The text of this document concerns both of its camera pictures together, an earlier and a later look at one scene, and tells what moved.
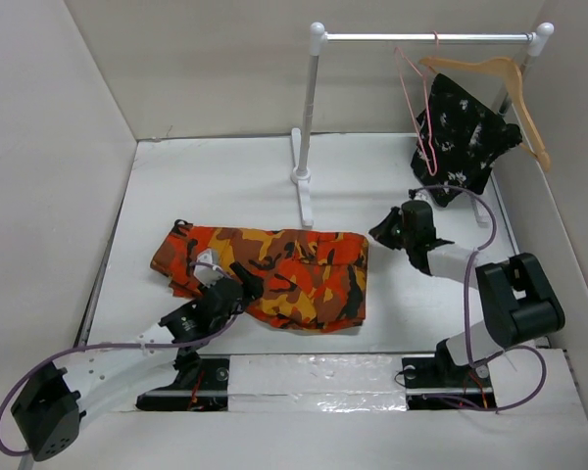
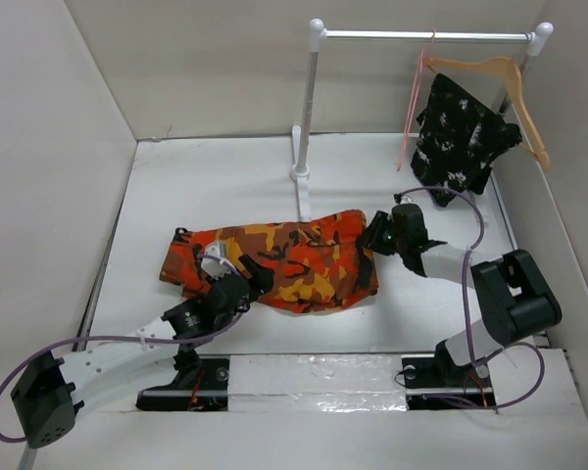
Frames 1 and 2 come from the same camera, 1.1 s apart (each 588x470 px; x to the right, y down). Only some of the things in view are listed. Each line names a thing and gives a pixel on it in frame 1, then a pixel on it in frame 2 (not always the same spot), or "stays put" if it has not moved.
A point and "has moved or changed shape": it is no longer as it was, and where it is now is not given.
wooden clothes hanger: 508,65 stays put
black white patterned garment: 458,138 stays put
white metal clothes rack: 318,37 stays put
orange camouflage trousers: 313,280 has moved or changed shape
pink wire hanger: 416,88 has moved or changed shape
